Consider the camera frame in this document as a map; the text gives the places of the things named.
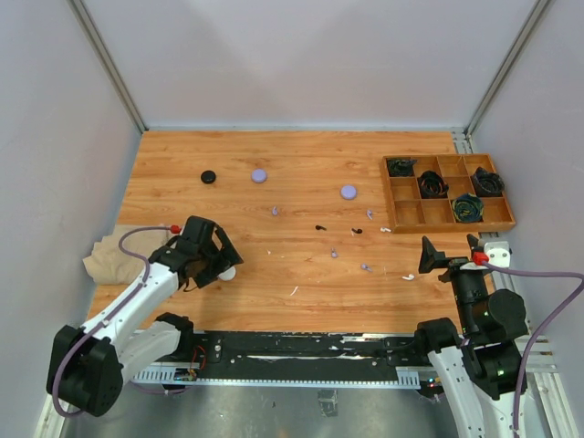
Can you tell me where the white earbud charging case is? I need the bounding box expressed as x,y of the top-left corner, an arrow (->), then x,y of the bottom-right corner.
218,266 -> 236,282

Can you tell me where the rolled dark tie right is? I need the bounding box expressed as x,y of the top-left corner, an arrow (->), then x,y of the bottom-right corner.
471,167 -> 505,197

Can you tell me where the rolled dark tie top left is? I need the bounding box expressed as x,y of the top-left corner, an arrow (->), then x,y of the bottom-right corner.
386,158 -> 417,177

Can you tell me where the purple charging case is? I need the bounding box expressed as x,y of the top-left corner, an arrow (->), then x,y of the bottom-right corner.
339,184 -> 358,200
251,169 -> 267,183

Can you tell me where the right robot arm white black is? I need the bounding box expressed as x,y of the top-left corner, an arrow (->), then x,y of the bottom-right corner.
412,235 -> 527,437

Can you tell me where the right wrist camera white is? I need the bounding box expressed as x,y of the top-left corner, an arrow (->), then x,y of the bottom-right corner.
484,241 -> 511,269

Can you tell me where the rolled blue yellow tie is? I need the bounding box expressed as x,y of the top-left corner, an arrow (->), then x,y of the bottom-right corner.
451,193 -> 485,224

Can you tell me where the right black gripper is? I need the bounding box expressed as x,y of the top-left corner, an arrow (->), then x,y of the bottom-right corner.
419,235 -> 488,334

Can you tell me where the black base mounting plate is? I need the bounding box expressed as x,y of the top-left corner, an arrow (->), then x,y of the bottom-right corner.
152,331 -> 431,376

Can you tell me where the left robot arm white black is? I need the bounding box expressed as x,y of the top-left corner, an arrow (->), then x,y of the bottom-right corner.
46,216 -> 244,418

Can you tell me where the beige folded cloth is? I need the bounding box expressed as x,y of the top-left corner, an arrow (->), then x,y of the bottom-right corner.
83,224 -> 172,286

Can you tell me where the wooden compartment tray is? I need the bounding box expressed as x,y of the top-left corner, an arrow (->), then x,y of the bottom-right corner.
381,154 -> 516,234

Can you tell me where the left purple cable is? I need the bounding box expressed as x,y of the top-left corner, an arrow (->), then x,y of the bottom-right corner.
50,223 -> 183,416

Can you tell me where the black earbud charging case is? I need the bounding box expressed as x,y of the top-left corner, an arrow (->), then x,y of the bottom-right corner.
200,170 -> 217,184

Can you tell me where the white slotted cable duct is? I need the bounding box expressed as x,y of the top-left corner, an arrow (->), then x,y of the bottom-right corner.
130,360 -> 421,390

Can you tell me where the rolled dark tie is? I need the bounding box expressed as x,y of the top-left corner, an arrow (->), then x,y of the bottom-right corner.
471,167 -> 505,197
386,158 -> 417,177

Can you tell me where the rolled black tie centre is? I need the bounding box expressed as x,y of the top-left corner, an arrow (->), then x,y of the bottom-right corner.
417,171 -> 449,199

